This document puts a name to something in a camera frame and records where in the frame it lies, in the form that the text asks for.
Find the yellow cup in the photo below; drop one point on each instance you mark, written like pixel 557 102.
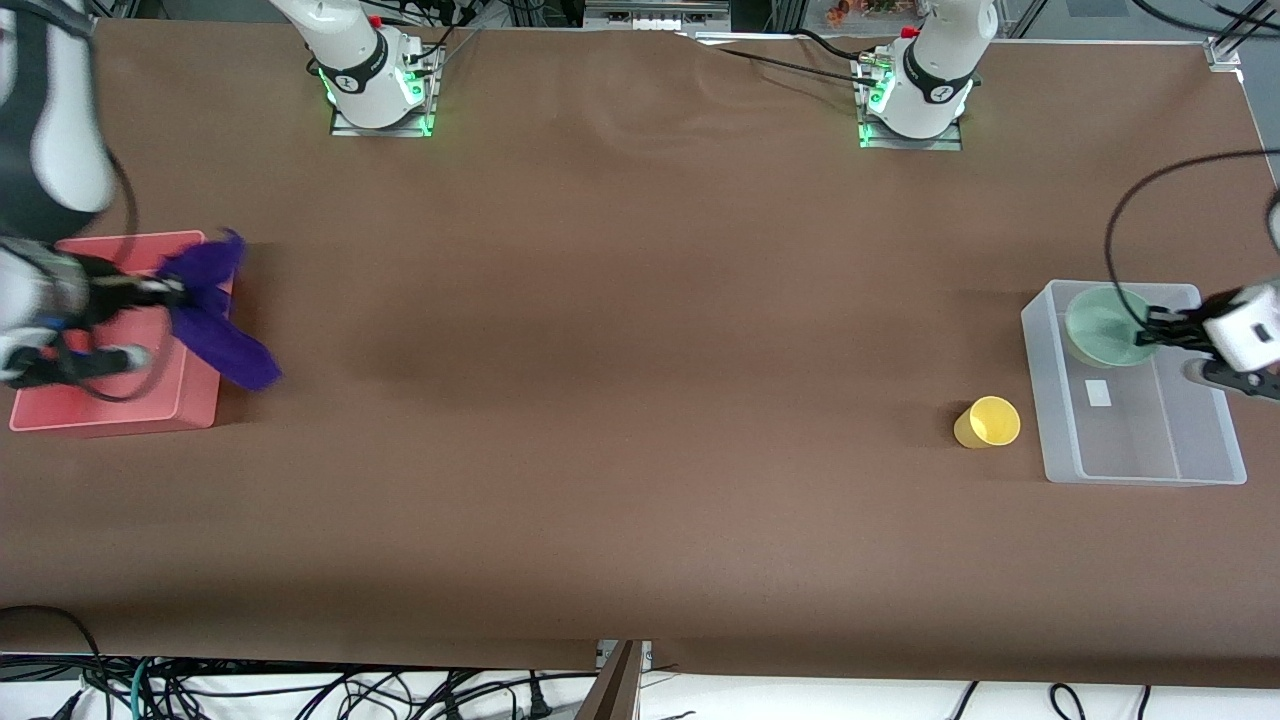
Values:
pixel 990 422

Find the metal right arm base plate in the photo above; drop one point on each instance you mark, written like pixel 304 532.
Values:
pixel 400 131

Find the pale green bowl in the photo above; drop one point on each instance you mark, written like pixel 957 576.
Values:
pixel 1100 330

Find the pink plastic bin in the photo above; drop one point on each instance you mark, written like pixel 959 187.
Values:
pixel 100 400

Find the white bin label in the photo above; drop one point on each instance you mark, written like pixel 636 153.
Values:
pixel 1099 393

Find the brown table cover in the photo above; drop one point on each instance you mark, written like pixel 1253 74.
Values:
pixel 640 420

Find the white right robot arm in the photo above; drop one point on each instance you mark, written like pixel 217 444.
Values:
pixel 360 90

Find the purple cloth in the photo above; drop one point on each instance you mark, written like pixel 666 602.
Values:
pixel 215 335

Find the dark table frame post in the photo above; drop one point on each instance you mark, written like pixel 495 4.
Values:
pixel 612 690

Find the translucent white plastic bin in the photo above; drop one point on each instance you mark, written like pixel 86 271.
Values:
pixel 1140 440

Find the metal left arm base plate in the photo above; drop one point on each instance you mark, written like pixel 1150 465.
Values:
pixel 940 144

